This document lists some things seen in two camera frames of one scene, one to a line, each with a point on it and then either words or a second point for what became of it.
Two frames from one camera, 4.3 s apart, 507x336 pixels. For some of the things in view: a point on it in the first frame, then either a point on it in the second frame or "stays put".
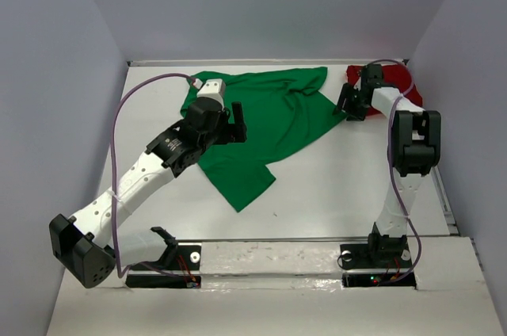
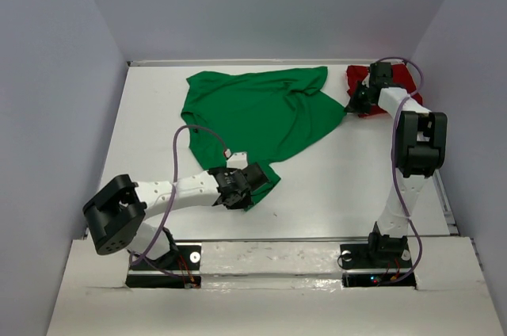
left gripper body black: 209,140 -> 242,203
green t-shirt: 279,106 stays put
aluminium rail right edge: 445,201 stays put
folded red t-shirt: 394,76 stays put
